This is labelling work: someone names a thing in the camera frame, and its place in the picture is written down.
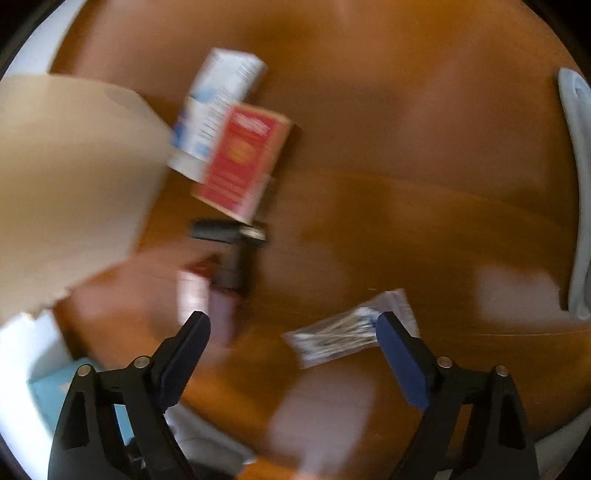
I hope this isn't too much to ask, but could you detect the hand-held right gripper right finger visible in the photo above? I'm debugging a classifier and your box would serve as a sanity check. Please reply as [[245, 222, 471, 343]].
[[376, 311, 541, 480]]

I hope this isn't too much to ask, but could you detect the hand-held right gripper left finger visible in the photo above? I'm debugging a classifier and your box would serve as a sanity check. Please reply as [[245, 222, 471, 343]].
[[47, 311, 212, 480]]

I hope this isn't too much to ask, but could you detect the red cardboard box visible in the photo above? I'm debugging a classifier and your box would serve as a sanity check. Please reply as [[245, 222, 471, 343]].
[[191, 103, 297, 223]]

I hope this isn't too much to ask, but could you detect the clear bag of cotton swabs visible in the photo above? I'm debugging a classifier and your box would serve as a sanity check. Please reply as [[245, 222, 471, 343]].
[[283, 288, 420, 370]]

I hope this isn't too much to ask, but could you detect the blue storage box white lid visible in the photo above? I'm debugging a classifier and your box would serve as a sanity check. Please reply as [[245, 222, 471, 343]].
[[28, 357, 134, 448]]

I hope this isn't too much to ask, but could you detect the grey shoe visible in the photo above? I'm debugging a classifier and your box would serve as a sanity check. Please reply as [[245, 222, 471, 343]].
[[556, 67, 591, 322]]

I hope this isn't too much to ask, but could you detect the black blurred object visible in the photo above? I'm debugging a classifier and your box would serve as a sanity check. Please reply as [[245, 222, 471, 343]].
[[191, 218, 269, 297]]

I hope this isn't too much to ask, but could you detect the beige plastic bin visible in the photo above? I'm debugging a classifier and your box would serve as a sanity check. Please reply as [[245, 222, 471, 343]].
[[0, 74, 172, 320]]

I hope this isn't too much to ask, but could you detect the white and blue medicine box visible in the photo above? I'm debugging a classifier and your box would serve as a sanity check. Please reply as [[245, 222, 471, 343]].
[[167, 48, 269, 182]]

